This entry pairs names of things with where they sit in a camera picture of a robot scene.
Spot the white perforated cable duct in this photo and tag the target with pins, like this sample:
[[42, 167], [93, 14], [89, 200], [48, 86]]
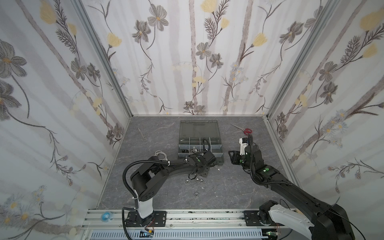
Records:
[[191, 234]]

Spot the aluminium mounting rail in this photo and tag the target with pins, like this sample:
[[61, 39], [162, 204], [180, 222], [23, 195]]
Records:
[[175, 219]]

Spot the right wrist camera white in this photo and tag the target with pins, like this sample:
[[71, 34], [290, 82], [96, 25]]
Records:
[[244, 142]]

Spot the red handled scissors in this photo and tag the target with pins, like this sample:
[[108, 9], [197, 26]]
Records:
[[246, 131]]

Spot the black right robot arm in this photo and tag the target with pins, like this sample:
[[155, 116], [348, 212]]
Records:
[[314, 219]]

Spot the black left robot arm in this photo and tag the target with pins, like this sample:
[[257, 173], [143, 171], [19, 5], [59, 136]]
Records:
[[144, 178]]

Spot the grey plastic organizer box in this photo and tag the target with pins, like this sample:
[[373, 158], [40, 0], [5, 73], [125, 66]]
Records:
[[195, 136]]

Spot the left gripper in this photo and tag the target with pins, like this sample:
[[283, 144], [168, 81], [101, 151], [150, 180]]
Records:
[[207, 153]]

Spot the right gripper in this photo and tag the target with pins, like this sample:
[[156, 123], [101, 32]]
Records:
[[249, 147]]

